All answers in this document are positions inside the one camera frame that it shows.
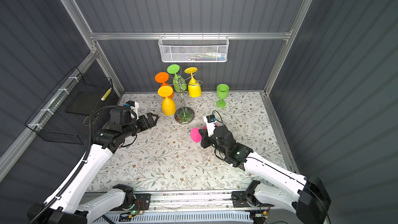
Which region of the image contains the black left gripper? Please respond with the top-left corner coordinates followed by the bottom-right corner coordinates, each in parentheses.
top-left (123, 112), bottom-right (158, 140)

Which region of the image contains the pink wine glass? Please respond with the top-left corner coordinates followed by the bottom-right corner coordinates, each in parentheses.
top-left (190, 128), bottom-right (202, 143)

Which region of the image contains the chrome wine glass rack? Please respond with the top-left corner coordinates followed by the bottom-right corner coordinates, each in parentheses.
top-left (174, 77), bottom-right (203, 124)

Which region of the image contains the green wine glass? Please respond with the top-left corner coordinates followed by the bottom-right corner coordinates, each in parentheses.
top-left (167, 64), bottom-right (187, 93)
top-left (216, 84), bottom-right (230, 108)

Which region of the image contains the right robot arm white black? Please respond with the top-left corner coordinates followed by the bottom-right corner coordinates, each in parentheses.
top-left (191, 125), bottom-right (331, 224)

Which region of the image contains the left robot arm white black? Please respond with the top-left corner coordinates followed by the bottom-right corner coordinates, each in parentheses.
top-left (27, 101), bottom-right (160, 224)

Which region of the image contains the front yellow wine glass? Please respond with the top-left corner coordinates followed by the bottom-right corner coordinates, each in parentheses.
top-left (158, 86), bottom-right (177, 116)

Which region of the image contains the yellow wine glass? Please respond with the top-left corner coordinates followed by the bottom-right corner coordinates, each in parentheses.
top-left (158, 86), bottom-right (177, 116)
top-left (184, 67), bottom-right (202, 98)

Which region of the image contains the orange wine glass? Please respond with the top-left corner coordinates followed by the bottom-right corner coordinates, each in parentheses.
top-left (154, 72), bottom-right (174, 99)

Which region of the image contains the back yellow wine glass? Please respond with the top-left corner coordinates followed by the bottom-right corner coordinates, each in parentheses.
top-left (184, 67), bottom-right (202, 98)

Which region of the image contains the yellow marker in basket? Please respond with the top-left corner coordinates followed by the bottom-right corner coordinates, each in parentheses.
top-left (101, 87), bottom-right (113, 101)

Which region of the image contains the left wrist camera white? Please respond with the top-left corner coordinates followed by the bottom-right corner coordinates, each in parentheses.
top-left (125, 101), bottom-right (139, 120)

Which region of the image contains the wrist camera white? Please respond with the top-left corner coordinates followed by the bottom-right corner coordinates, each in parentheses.
top-left (125, 101), bottom-right (139, 120)
top-left (203, 114), bottom-right (217, 137)

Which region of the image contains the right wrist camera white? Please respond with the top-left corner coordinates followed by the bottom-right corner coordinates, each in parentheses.
top-left (203, 114), bottom-right (217, 137)

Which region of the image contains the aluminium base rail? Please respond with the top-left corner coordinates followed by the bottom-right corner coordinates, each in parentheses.
top-left (66, 188), bottom-right (316, 212)

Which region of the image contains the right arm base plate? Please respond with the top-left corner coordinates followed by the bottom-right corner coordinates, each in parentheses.
top-left (231, 191), bottom-right (274, 208)

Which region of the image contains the white wire mesh basket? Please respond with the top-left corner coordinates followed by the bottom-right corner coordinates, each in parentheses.
top-left (158, 35), bottom-right (230, 63)

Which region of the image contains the white vented cable duct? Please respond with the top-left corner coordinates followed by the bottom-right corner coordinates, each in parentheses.
top-left (106, 211), bottom-right (254, 224)

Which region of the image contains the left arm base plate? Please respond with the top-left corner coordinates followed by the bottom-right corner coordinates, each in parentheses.
top-left (112, 194), bottom-right (151, 211)

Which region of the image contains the black wire basket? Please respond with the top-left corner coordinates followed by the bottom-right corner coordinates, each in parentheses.
top-left (25, 67), bottom-right (118, 145)

